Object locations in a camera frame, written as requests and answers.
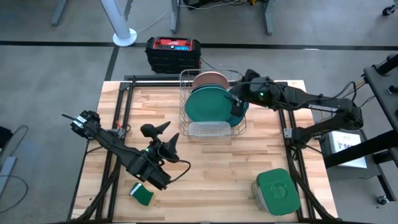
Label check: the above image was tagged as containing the black aluminium table frame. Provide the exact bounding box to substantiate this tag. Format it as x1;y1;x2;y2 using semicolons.
67;73;338;223

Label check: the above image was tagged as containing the pink plate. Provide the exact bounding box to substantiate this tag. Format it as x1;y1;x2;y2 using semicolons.
192;71;230;90

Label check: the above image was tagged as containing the white tower fan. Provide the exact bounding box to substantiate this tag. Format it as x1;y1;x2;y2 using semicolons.
99;0;138;47

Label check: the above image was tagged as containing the translucent plastic cutlery holder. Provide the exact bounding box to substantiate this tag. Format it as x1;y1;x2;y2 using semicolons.
188;121;232;138

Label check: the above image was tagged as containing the large teal green plate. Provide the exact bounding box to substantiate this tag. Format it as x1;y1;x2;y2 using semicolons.
185;85;234;123

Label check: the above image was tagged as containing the silver wire dish rack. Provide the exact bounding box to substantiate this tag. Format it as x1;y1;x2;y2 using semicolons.
178;68;249;139

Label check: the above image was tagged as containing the red black power station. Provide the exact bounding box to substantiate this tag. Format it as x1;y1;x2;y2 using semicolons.
145;36;202;75

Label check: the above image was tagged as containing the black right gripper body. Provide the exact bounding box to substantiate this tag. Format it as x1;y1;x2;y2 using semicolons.
229;68;282;118

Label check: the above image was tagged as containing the black caster wheel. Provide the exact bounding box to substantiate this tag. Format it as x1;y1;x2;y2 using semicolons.
382;3;398;17

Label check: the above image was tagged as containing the green white sponge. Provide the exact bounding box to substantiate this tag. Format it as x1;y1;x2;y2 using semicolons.
129;182;155;207

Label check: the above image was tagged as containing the white printed box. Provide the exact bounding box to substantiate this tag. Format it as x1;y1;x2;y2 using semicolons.
328;130;368;170

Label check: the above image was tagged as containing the coloured cable bundle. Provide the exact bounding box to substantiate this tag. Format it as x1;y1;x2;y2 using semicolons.
341;77;377;108

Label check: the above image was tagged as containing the black side stand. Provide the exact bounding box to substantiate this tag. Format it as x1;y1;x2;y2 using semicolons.
322;53;398;206

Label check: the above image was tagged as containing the green lid plastic container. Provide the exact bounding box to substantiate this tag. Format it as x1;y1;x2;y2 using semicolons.
251;167;302;217

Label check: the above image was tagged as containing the grey desk leg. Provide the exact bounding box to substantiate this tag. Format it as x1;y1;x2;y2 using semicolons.
263;0;275;35
169;0;183;34
50;0;70;27

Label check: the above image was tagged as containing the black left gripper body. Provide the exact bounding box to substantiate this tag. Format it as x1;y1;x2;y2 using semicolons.
139;123;180;164

